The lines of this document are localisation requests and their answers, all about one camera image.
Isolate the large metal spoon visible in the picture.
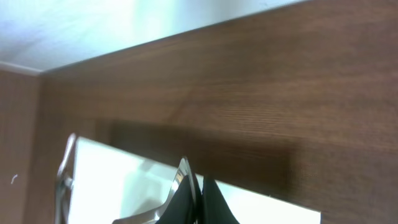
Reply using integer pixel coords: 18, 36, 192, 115
113, 157, 200, 224

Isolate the white plastic cutlery tray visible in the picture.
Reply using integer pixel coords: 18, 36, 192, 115
54, 134, 322, 223

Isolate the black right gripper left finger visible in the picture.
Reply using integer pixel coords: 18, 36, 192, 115
156, 176, 193, 224

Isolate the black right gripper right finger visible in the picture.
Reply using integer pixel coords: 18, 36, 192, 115
202, 177, 239, 224

